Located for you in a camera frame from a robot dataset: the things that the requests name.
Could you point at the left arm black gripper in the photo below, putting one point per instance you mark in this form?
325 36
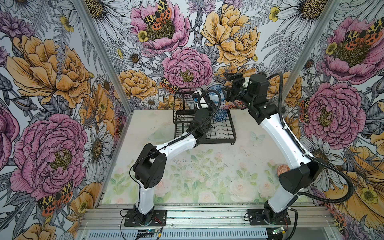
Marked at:
212 104

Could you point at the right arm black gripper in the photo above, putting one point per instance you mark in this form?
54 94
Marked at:
238 79

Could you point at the dark blue patterned bowl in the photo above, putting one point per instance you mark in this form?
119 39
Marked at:
221 115

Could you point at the red patterned ceramic bowl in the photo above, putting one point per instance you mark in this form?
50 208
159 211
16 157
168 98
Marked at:
282 169

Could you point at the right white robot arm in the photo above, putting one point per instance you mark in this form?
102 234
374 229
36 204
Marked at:
302 171

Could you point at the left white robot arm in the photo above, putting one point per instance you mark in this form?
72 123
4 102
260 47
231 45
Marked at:
151 163

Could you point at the black metal dish rack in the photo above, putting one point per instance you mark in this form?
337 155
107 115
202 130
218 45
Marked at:
184 111

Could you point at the green circuit board left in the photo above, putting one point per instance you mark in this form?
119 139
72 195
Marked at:
146 233

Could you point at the green circuit board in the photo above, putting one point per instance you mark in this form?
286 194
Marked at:
146 233
278 231

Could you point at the green circuit board right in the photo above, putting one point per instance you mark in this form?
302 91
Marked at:
278 231

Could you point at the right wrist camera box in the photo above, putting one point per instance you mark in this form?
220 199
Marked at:
246 82

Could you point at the aluminium front rail frame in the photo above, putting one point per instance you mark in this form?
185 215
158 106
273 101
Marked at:
208 221

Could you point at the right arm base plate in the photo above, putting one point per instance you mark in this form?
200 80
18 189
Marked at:
266 217

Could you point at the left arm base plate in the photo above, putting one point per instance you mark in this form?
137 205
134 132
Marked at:
155 218

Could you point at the aluminium corner post right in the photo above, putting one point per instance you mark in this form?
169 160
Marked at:
313 38

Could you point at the aluminium corner post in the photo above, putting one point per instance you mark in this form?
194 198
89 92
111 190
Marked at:
313 38
97 41

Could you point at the aluminium corner post left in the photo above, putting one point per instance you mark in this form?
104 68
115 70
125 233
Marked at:
97 41

